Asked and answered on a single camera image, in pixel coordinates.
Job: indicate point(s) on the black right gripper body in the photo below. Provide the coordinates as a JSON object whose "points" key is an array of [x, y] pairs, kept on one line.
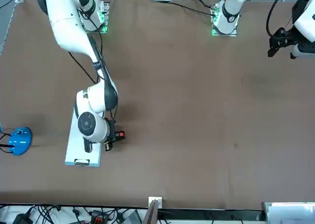
{"points": [[112, 131]]}

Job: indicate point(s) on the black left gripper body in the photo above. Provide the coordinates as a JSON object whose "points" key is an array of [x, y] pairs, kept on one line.
{"points": [[285, 35]]}

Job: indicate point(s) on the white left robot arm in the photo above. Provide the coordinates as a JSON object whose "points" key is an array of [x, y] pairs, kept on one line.
{"points": [[230, 9]]}

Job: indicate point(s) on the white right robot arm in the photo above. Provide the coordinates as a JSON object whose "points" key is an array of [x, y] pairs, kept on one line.
{"points": [[66, 17]]}

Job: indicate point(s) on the silver clipboard clip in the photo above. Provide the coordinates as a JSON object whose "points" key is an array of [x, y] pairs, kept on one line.
{"points": [[81, 162]]}

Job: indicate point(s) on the white paper sheet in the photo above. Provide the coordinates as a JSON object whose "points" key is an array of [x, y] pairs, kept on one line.
{"points": [[73, 145]]}

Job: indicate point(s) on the light blue clipboard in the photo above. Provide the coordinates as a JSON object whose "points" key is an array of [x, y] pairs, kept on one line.
{"points": [[70, 163]]}

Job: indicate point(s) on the small white block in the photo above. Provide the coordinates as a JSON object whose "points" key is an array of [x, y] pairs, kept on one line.
{"points": [[155, 200]]}

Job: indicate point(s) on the black and orange plug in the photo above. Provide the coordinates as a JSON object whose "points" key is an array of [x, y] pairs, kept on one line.
{"points": [[97, 217]]}

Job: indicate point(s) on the brown wooden board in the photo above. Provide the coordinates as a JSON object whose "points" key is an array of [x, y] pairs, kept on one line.
{"points": [[151, 214]]}

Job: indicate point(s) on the glossy blue dome device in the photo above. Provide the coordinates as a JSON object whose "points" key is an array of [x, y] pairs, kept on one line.
{"points": [[21, 141]]}

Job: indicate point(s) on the black power adapter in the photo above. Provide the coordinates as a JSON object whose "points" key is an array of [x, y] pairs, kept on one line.
{"points": [[22, 219]]}

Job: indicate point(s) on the grey tray with papers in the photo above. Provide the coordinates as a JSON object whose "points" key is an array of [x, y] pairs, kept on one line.
{"points": [[290, 213]]}

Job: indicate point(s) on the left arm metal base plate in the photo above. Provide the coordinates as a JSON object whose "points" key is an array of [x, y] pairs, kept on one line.
{"points": [[232, 34]]}

